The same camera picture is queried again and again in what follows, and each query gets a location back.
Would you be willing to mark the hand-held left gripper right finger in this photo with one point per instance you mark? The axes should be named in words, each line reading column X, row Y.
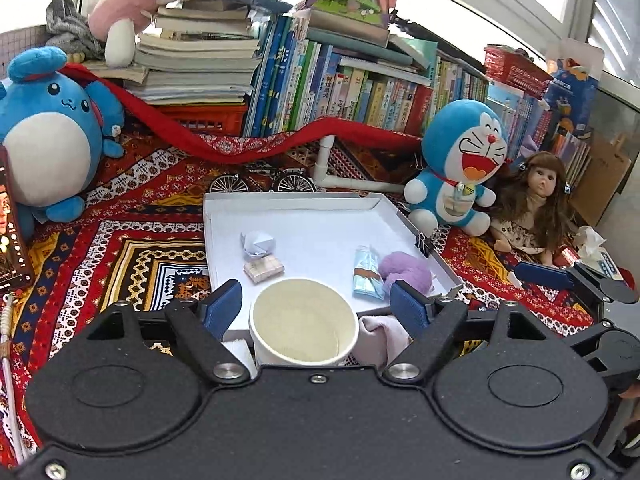
column 407, row 310

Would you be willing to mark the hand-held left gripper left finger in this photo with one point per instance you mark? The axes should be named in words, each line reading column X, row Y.
column 225, row 307

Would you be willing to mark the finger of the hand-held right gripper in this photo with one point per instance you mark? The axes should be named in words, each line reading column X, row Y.
column 540, row 274

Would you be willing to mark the purple fluffy plush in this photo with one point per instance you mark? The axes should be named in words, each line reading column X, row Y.
column 405, row 267

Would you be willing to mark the pink checked packet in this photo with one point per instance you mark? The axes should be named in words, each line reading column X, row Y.
column 264, row 269

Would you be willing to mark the teal packet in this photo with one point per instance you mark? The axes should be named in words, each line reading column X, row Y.
column 365, row 275

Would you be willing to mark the white paper origami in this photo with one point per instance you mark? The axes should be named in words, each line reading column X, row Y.
column 257, row 244

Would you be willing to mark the white paper cup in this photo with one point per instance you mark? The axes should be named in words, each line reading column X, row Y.
column 300, row 320

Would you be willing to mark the white box tray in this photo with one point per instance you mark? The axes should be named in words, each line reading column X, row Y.
column 310, row 230

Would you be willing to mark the red packet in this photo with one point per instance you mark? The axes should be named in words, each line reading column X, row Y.
column 567, row 256

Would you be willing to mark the pale pink cloth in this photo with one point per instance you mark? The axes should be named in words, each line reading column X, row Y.
column 380, row 340

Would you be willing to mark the white foam block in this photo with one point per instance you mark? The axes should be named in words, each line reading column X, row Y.
column 240, row 352

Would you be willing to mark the blue tissue pack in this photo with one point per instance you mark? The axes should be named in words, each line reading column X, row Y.
column 600, row 260

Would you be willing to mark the black binder clip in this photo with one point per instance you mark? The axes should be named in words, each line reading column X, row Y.
column 426, row 245

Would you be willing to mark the brown haired doll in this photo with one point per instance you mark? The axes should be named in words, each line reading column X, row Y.
column 542, row 180

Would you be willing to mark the brown cardboard sheet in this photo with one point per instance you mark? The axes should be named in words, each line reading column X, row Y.
column 600, row 175

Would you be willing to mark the miniature metal bicycle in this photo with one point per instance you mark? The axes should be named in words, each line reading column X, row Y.
column 290, row 182

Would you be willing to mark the blue cat plush toy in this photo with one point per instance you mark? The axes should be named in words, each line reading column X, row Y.
column 465, row 130

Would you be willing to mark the white plastic pipe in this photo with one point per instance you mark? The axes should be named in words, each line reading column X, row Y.
column 325, row 160

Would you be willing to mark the blue printed box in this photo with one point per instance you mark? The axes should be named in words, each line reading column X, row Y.
column 570, row 95

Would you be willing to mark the red plastic crate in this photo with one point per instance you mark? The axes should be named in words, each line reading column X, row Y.
column 200, row 120

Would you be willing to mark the red plastic basket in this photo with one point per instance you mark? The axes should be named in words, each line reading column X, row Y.
column 520, row 70

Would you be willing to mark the row of upright books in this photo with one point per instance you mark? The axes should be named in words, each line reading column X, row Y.
column 350, row 95

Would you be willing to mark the black smartphone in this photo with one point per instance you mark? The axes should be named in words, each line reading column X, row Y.
column 12, row 240

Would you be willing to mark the round blue plush toy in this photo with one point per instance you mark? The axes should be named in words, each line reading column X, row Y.
column 50, row 145

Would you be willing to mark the stack of lying books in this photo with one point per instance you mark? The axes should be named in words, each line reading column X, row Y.
column 200, row 60

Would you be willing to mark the pink plush toy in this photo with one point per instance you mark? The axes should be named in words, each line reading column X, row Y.
column 120, row 10

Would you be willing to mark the grey cloth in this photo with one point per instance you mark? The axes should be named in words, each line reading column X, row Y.
column 65, row 30

